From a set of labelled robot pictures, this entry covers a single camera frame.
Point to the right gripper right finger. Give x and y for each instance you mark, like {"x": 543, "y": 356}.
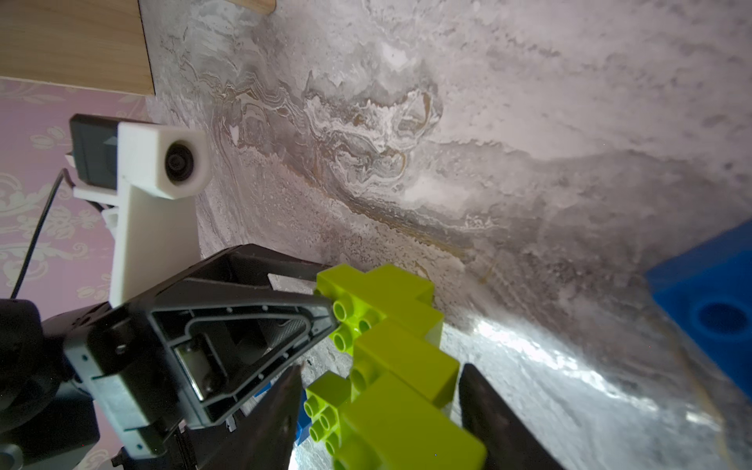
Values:
{"x": 486, "y": 415}

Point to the blue small lego far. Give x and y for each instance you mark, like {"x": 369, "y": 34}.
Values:
{"x": 707, "y": 293}

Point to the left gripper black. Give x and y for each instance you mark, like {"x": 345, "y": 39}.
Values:
{"x": 191, "y": 354}

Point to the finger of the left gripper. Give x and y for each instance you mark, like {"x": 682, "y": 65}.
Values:
{"x": 246, "y": 269}

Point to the green lego pair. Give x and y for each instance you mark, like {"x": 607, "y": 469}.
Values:
{"x": 361, "y": 300}

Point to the green long lego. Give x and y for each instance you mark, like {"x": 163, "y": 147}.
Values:
{"x": 388, "y": 348}

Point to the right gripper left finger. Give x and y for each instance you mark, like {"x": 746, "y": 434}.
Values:
{"x": 265, "y": 438}

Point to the green small lego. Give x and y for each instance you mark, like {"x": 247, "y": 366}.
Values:
{"x": 327, "y": 396}
{"x": 390, "y": 426}

